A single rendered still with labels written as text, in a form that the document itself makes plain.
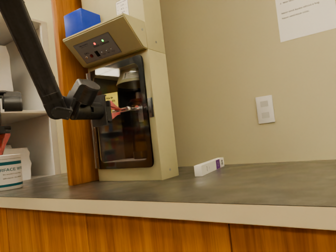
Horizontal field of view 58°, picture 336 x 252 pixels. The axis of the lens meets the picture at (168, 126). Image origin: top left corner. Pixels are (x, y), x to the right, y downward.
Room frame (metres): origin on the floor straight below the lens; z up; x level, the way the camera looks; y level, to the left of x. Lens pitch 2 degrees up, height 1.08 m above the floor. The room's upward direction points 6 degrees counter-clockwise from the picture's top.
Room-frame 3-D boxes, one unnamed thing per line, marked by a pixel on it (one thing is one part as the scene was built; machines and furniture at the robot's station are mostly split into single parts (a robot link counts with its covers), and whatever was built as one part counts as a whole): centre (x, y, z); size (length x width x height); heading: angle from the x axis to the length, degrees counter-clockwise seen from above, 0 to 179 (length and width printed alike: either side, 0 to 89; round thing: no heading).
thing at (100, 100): (1.00, 0.23, 1.20); 0.07 x 0.07 x 0.10; 56
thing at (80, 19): (1.18, 0.29, 1.56); 0.10 x 0.10 x 0.09; 56
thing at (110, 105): (1.06, 0.20, 1.20); 0.09 x 0.07 x 0.07; 146
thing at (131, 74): (1.15, 0.18, 1.19); 0.30 x 0.01 x 0.40; 52
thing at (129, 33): (1.12, 0.21, 1.46); 0.32 x 0.11 x 0.10; 56
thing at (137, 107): (1.09, 0.14, 1.20); 0.10 x 0.05 x 0.03; 52
